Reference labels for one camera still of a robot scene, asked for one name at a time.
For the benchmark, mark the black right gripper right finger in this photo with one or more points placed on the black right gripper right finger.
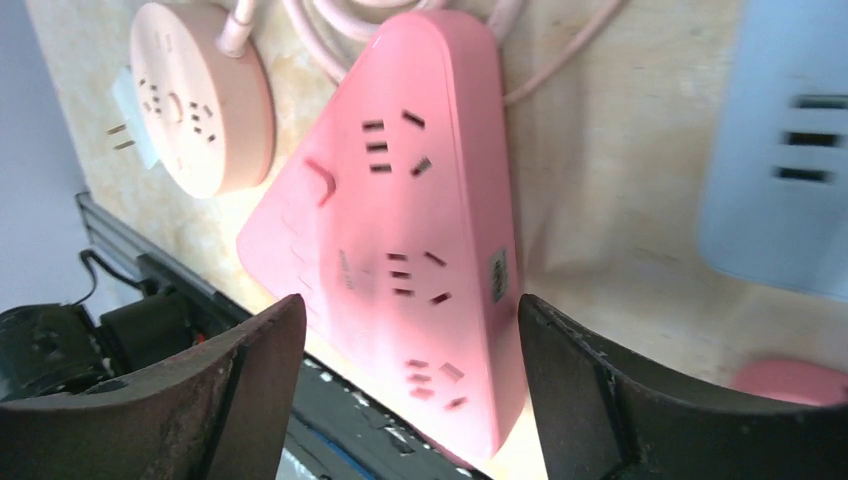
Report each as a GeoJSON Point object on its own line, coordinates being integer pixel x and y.
{"type": "Point", "coordinates": [603, 411]}

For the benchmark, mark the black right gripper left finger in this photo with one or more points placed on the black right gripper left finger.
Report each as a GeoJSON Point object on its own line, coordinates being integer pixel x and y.
{"type": "Point", "coordinates": [218, 410]}

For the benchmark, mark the pink square adapter plug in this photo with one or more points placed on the pink square adapter plug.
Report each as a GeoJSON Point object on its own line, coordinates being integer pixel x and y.
{"type": "Point", "coordinates": [792, 381]}

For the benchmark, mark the pink triangular power strip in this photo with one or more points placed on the pink triangular power strip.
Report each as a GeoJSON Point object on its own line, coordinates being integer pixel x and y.
{"type": "Point", "coordinates": [393, 220]}

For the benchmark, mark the grey-blue power strip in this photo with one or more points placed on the grey-blue power strip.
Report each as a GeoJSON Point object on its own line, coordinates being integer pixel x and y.
{"type": "Point", "coordinates": [774, 204]}

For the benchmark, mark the white adapter plug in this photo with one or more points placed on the white adapter plug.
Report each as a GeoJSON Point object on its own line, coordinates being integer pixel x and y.
{"type": "Point", "coordinates": [132, 122]}

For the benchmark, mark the pale pink round socket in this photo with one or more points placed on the pale pink round socket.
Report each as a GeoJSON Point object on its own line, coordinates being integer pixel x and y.
{"type": "Point", "coordinates": [204, 96]}

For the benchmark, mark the pink round plug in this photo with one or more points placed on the pink round plug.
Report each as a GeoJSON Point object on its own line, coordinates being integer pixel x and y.
{"type": "Point", "coordinates": [344, 26]}

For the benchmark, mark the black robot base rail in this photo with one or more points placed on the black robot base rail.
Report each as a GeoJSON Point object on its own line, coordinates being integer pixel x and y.
{"type": "Point", "coordinates": [335, 430]}

